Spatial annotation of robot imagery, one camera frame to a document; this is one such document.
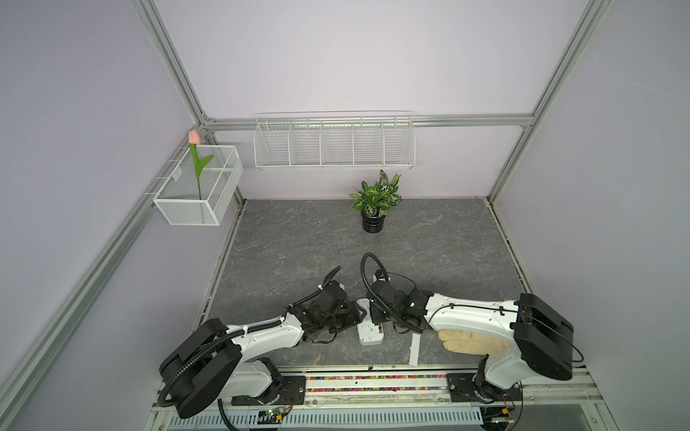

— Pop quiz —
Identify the white battery cover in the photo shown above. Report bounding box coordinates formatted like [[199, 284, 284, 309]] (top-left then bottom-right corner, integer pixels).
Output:
[[409, 333, 422, 367]]

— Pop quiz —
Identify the white alarm device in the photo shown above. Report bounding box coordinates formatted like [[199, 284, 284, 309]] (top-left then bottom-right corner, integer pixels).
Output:
[[356, 298, 385, 347]]

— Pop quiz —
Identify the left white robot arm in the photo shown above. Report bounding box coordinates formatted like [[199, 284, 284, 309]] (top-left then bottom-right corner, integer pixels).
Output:
[[156, 269, 368, 418]]

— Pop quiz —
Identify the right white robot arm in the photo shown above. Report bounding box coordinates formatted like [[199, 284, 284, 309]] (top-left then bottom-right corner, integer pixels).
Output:
[[359, 252, 584, 390]]

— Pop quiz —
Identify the beige work glove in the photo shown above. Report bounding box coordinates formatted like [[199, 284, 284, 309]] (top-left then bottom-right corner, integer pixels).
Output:
[[437, 330, 510, 356]]

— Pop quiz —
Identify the potted green plant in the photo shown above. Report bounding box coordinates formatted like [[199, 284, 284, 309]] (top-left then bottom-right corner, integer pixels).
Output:
[[349, 170, 403, 233]]

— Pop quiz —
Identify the artificial pink tulip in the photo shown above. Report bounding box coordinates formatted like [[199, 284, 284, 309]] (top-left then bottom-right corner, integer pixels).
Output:
[[188, 130, 214, 199]]

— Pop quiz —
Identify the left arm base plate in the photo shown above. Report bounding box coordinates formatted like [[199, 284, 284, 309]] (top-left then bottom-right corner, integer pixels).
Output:
[[231, 375, 307, 406]]

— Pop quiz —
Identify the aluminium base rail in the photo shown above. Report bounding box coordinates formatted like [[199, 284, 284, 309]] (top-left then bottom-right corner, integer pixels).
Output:
[[202, 362, 604, 410]]

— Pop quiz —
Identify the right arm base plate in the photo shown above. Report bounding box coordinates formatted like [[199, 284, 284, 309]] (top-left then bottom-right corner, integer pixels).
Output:
[[446, 373, 522, 404]]

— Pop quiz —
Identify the white cable duct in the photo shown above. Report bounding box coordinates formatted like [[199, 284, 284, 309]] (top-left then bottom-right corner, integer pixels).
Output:
[[166, 406, 484, 431]]

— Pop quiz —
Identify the white wire basket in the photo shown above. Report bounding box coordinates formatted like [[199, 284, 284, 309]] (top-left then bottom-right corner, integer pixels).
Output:
[[153, 145, 244, 226]]

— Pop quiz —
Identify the long white wire shelf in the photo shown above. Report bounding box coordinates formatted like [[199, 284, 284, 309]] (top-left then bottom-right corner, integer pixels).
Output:
[[253, 111, 416, 171]]

